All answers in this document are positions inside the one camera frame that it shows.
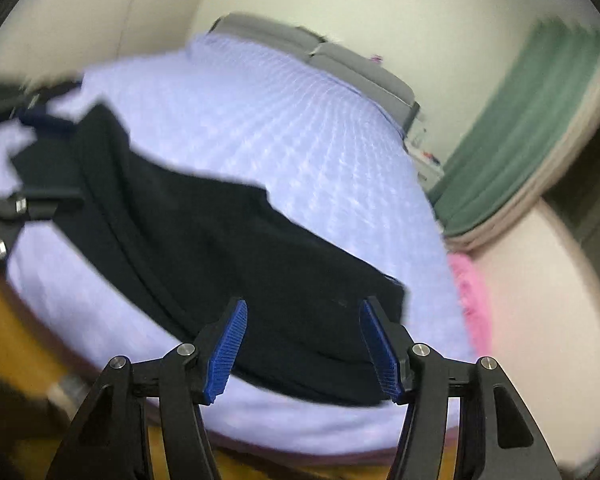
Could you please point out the white nightstand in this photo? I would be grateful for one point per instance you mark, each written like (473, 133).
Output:
(427, 165)

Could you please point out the bed with lavender cover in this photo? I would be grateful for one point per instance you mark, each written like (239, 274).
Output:
(305, 150)

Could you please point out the black pants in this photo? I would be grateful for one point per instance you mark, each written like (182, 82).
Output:
(205, 240)

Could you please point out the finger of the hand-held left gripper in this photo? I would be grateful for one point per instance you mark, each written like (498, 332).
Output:
(42, 115)
(40, 206)

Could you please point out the pink blanket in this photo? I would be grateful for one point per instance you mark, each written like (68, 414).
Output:
(472, 300)

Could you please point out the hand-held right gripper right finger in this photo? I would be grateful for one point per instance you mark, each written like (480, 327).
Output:
(380, 355)

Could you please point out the grey padded headboard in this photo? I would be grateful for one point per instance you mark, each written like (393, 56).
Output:
(360, 72)

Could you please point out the green curtain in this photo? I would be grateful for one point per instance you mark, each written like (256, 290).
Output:
(520, 125)

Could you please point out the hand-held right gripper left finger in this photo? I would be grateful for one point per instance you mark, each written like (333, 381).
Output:
(227, 350)

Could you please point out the white louvred wardrobe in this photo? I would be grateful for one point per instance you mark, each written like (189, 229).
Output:
(55, 25)

